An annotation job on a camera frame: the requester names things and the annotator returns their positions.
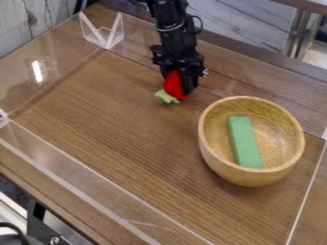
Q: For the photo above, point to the black table leg mount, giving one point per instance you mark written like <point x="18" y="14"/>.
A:
<point x="38" y="230"/>

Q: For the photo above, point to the wooden bowl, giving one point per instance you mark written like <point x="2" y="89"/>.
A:
<point x="279" y="136"/>

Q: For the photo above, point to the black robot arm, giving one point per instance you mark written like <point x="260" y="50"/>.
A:
<point x="172" y="11"/>

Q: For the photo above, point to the metal stand in background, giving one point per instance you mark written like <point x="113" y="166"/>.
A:
<point x="309" y="11"/>

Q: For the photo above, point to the clear acrylic corner bracket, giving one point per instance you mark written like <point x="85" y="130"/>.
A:
<point x="104" y="37"/>

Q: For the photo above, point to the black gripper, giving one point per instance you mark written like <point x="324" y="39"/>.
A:
<point x="176" y="54"/>

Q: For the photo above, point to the green rectangular block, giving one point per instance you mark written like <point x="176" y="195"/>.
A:
<point x="243" y="140"/>

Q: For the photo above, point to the red plush strawberry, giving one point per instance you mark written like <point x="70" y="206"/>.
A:
<point x="171" y="93"/>

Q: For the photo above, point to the clear acrylic front barrier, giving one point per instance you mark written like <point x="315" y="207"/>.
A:
<point x="108" y="214"/>

